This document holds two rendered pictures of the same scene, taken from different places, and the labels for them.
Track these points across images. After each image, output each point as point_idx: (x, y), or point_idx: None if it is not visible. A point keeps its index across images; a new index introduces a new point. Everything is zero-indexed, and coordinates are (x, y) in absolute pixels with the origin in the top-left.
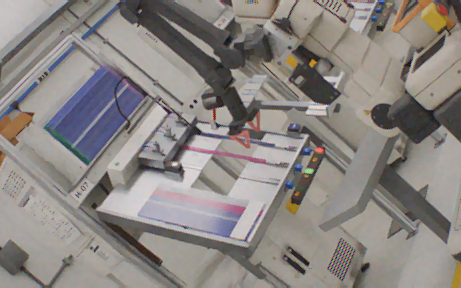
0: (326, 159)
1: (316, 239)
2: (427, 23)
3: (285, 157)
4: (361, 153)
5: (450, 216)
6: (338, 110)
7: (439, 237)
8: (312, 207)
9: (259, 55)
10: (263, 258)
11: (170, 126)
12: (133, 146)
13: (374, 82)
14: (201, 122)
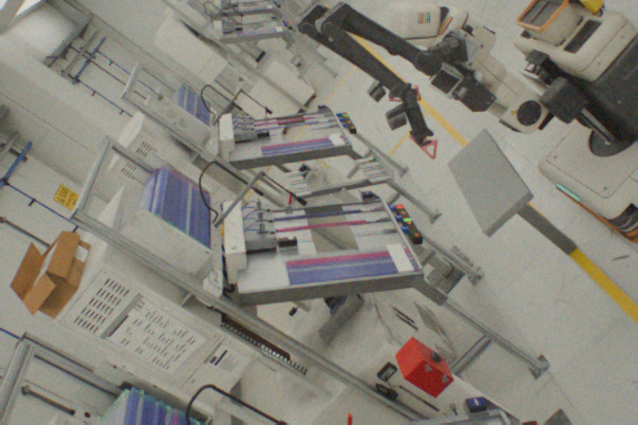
0: None
1: (403, 302)
2: (590, 5)
3: (378, 215)
4: (470, 178)
5: (517, 244)
6: (385, 180)
7: (551, 240)
8: None
9: (453, 59)
10: (388, 317)
11: (262, 210)
12: (235, 232)
13: (521, 83)
14: (272, 212)
